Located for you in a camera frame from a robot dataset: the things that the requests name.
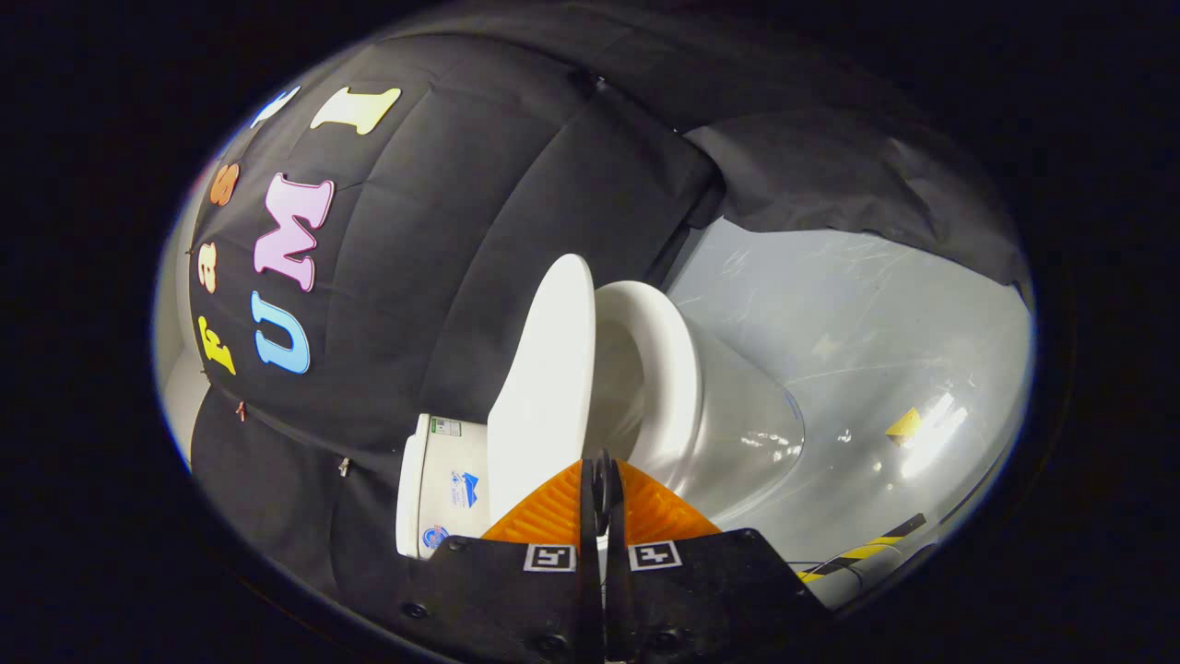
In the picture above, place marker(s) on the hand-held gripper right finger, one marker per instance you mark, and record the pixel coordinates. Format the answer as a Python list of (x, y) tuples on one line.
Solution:
[(701, 599)]

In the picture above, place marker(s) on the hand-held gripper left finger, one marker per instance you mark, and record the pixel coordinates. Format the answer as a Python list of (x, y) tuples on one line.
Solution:
[(516, 609)]

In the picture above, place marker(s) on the white toilet body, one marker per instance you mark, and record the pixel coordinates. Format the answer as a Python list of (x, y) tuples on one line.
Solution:
[(747, 424)]

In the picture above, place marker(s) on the yellow black striped floor tape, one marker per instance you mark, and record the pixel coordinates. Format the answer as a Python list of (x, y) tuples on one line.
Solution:
[(867, 551)]

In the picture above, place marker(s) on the yellow floor tape piece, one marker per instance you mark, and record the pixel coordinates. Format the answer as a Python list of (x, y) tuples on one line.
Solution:
[(904, 425)]

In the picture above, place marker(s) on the black backdrop cloth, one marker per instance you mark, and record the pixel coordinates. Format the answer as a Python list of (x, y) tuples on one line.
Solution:
[(442, 231)]

